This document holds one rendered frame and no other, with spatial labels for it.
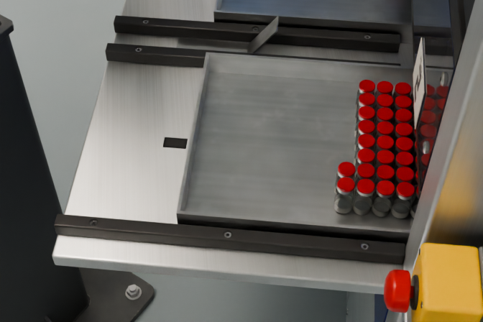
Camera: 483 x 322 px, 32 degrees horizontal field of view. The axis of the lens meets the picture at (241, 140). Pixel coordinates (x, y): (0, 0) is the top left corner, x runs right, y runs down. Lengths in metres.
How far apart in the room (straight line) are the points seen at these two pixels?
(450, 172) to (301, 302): 1.21
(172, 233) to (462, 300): 0.34
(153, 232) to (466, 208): 0.36
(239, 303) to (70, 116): 0.73
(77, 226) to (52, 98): 1.39
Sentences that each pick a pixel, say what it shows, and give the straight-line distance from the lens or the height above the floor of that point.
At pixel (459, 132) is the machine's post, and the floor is 1.17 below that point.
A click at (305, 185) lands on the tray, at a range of 1.02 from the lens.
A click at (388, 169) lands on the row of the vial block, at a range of 0.98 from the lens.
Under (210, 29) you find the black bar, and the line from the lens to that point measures 1.17.
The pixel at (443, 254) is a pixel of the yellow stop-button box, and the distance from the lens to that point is 0.81.
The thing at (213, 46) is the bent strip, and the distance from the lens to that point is 1.17.
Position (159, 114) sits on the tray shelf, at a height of 0.88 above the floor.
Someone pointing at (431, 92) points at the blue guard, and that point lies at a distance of 0.86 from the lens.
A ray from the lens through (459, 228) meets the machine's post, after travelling 0.83.
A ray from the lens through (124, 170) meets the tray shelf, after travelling 1.04.
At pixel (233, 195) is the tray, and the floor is 0.88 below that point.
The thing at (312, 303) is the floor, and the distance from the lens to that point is 1.93.
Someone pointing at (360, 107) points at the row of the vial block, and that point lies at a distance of 1.06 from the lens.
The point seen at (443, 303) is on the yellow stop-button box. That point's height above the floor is 1.03.
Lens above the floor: 1.70
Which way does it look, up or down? 51 degrees down
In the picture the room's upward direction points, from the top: straight up
